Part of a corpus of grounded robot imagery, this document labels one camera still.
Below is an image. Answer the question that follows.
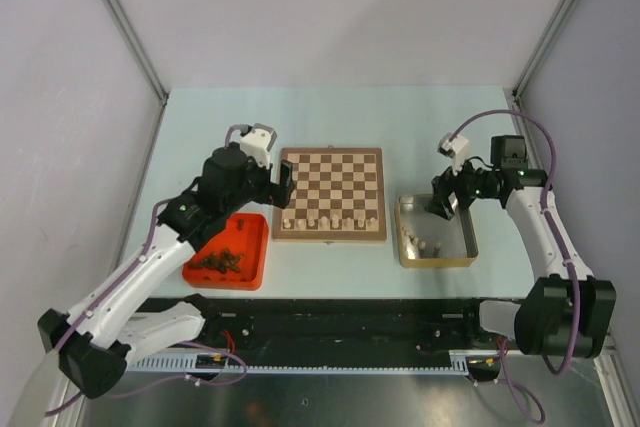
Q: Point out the pile of dark chess pieces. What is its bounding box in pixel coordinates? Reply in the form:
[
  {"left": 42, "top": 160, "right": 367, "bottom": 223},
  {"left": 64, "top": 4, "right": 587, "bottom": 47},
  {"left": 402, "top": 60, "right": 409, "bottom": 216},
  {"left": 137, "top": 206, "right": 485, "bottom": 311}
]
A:
[{"left": 186, "top": 249, "right": 244, "bottom": 281}]

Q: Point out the pile of light chess pieces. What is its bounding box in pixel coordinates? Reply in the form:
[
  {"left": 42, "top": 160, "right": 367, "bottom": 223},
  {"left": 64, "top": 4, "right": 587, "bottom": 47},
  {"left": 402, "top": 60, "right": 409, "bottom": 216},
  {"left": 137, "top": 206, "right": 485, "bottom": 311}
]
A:
[{"left": 400, "top": 226, "right": 442, "bottom": 257}]

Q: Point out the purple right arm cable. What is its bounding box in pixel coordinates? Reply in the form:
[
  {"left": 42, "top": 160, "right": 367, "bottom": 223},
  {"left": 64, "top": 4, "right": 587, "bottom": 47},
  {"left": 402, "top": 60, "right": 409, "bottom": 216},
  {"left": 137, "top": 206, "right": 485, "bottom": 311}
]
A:
[{"left": 449, "top": 109, "right": 581, "bottom": 423}]

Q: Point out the gold metal tin tray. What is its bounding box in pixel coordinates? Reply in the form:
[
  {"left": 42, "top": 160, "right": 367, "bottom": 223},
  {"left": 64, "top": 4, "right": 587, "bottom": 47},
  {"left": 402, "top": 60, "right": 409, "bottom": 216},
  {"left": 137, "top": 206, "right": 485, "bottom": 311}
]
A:
[{"left": 394, "top": 194, "right": 478, "bottom": 269}]

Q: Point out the left aluminium frame post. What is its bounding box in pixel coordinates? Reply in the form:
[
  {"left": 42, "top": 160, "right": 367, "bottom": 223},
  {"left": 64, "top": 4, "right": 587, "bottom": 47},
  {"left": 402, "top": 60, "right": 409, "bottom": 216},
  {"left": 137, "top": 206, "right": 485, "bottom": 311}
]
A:
[{"left": 102, "top": 0, "right": 169, "bottom": 106}]

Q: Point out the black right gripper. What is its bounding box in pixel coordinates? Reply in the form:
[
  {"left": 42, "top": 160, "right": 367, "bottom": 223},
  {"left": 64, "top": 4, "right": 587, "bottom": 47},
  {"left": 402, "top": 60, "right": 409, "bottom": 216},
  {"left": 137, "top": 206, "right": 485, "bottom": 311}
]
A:
[{"left": 424, "top": 150, "right": 497, "bottom": 220}]

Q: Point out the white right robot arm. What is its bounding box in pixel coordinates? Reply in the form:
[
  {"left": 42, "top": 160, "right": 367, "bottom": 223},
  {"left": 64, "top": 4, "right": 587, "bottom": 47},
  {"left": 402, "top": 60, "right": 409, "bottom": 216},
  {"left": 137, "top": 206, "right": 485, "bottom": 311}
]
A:
[{"left": 427, "top": 133, "right": 617, "bottom": 359}]

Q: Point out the grey slotted cable duct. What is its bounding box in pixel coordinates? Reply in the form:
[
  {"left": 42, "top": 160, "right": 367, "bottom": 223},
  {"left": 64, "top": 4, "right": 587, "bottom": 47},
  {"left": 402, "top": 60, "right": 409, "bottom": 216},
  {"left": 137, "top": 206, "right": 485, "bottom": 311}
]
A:
[{"left": 128, "top": 350, "right": 499, "bottom": 376}]

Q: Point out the right aluminium frame post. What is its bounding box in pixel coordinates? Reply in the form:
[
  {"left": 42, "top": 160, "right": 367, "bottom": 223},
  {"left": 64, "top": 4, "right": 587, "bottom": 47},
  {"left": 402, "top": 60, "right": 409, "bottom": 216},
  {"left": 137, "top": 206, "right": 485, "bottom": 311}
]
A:
[{"left": 511, "top": 0, "right": 580, "bottom": 102}]

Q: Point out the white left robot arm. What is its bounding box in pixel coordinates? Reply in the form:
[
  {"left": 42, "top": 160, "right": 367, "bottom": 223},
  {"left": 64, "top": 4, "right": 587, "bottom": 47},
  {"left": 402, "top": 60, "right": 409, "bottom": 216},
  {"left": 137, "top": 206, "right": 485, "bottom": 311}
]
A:
[{"left": 37, "top": 142, "right": 295, "bottom": 399}]

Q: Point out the aluminium frame post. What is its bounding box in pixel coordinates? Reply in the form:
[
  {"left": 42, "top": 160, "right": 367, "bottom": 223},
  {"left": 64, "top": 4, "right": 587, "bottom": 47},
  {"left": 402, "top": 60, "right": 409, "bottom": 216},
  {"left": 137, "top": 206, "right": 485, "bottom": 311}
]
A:
[
  {"left": 102, "top": 0, "right": 169, "bottom": 106},
  {"left": 511, "top": 0, "right": 580, "bottom": 102}
]

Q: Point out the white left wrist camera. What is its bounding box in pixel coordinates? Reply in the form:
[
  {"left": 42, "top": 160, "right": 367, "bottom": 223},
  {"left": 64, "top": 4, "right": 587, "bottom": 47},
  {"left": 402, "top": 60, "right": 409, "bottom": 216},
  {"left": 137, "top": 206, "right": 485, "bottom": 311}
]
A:
[{"left": 239, "top": 123, "right": 277, "bottom": 168}]

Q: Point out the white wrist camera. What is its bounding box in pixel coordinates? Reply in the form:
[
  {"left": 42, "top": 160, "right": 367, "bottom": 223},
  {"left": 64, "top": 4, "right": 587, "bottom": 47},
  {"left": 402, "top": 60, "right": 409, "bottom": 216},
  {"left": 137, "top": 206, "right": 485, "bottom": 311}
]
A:
[
  {"left": 437, "top": 133, "right": 470, "bottom": 176},
  {"left": 239, "top": 123, "right": 277, "bottom": 168}
]

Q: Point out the wooden chess board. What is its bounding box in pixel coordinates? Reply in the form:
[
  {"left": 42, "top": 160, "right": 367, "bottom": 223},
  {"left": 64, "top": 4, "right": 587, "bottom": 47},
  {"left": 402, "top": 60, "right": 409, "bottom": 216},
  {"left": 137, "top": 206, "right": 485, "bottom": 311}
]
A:
[{"left": 272, "top": 146, "right": 387, "bottom": 243}]

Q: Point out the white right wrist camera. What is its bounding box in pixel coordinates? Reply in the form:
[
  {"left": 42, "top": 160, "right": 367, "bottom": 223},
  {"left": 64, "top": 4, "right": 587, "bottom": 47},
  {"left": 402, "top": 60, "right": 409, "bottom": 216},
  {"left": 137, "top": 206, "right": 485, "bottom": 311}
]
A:
[{"left": 437, "top": 133, "right": 470, "bottom": 176}]

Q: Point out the orange plastic tray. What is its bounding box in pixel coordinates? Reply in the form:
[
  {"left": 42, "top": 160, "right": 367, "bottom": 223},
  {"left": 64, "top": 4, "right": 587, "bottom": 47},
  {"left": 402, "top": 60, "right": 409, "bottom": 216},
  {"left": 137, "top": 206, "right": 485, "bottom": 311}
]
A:
[{"left": 182, "top": 213, "right": 269, "bottom": 291}]

